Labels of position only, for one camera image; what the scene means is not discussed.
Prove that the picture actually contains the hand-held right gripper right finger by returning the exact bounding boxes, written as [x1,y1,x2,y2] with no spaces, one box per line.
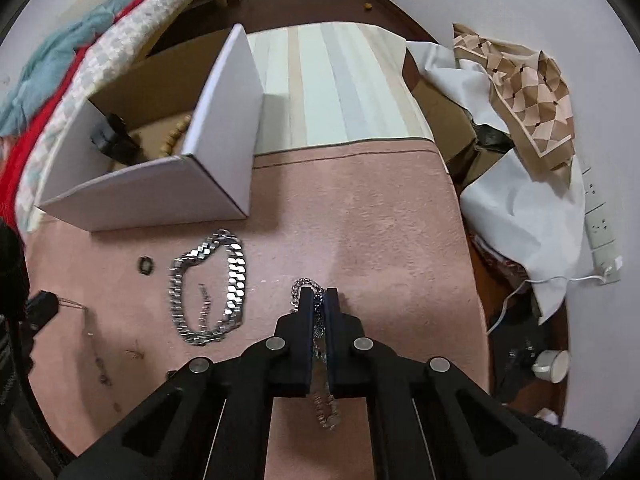
[324,288,587,480]

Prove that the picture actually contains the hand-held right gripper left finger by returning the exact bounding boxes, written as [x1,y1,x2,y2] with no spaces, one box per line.
[60,287,317,480]

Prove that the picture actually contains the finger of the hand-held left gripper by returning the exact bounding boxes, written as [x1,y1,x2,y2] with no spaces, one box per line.
[26,291,57,333]

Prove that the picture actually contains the thin dark necklace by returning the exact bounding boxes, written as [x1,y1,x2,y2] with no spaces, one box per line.
[55,297,147,388]

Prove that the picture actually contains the thin silver chain bracelet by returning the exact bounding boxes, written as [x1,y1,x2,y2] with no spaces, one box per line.
[290,278,343,432]

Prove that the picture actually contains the white cardboard box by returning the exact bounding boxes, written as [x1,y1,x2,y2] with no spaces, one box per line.
[36,24,265,233]

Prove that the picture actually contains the black jewelry piece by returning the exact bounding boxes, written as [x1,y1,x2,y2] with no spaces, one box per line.
[90,113,142,166]

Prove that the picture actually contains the pink blanket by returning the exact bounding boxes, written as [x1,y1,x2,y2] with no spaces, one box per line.
[22,137,493,480]

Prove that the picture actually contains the red blanket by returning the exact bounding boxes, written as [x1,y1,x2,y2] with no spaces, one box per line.
[0,0,183,231]

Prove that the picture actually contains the white cloth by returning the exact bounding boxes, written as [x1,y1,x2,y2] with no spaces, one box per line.
[406,41,587,326]

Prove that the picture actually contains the brown cardboard box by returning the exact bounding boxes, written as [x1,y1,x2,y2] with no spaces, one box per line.
[412,77,516,188]

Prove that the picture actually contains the striped pale cloth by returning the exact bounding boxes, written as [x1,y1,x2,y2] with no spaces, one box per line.
[247,21,436,155]

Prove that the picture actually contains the teal knitted blanket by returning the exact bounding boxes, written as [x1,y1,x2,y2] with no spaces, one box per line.
[0,0,208,137]

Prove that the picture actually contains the checkered white quilt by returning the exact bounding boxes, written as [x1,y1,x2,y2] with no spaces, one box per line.
[14,0,220,233]

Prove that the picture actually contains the person's dark fleece clothing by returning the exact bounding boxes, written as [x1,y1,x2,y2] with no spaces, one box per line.
[520,410,611,480]

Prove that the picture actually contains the white power strip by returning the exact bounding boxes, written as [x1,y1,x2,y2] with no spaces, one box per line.
[580,165,624,285]

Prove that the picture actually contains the brown diamond patterned scarf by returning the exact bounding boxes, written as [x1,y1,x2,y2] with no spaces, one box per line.
[452,23,576,183]

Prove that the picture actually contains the silver curb link chain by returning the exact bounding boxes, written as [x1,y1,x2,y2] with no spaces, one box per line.
[215,240,247,336]

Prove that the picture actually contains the silver block link chain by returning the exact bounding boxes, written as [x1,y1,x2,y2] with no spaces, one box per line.
[170,229,240,347]

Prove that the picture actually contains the white cable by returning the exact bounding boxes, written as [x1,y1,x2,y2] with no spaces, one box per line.
[486,259,617,335]

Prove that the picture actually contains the wooden bead bracelet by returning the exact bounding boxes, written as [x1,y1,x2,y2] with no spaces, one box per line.
[159,113,194,159]

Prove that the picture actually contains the wooden bed frame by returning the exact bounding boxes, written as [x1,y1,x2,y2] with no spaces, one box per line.
[145,0,227,58]

